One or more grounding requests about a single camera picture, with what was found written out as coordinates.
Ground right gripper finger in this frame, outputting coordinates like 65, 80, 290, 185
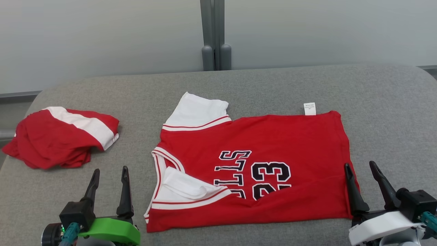
369, 161, 400, 210
344, 163, 370, 216

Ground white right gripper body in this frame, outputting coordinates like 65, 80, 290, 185
348, 209, 425, 246

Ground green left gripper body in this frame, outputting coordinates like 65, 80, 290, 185
78, 216, 141, 246

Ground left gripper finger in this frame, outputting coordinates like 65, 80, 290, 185
81, 168, 100, 203
116, 166, 134, 219

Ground red shorts with white stripe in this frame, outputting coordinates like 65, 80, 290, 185
2, 107, 120, 170

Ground red basketball jersey white sleeves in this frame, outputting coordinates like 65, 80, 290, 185
143, 92, 361, 233

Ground black cylindrical left gripper motor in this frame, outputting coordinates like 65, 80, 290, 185
41, 223, 65, 246

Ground teal left camera connector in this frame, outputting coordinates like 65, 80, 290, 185
59, 222, 81, 246

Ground teal camera connector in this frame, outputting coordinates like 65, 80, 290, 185
59, 222, 81, 246
421, 211, 437, 233

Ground teal right camera connector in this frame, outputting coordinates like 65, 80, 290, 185
421, 211, 437, 233

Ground grey partition post with feet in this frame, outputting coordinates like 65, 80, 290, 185
200, 0, 232, 71

